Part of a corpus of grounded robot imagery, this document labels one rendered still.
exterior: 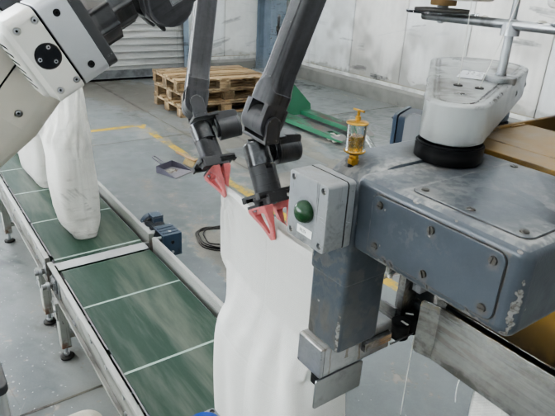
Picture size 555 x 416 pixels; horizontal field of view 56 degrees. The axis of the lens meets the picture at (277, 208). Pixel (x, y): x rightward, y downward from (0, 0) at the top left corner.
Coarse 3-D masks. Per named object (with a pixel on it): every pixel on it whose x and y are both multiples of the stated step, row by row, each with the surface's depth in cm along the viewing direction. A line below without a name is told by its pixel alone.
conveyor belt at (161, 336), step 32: (128, 256) 234; (96, 288) 209; (128, 288) 210; (160, 288) 212; (96, 320) 190; (128, 320) 191; (160, 320) 192; (192, 320) 193; (128, 352) 175; (160, 352) 176; (192, 352) 177; (160, 384) 163; (192, 384) 163
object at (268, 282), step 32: (224, 224) 133; (256, 224) 115; (224, 256) 136; (256, 256) 118; (288, 256) 105; (256, 288) 120; (288, 288) 107; (224, 320) 126; (256, 320) 117; (288, 320) 110; (224, 352) 127; (256, 352) 114; (288, 352) 108; (224, 384) 130; (256, 384) 113; (288, 384) 105
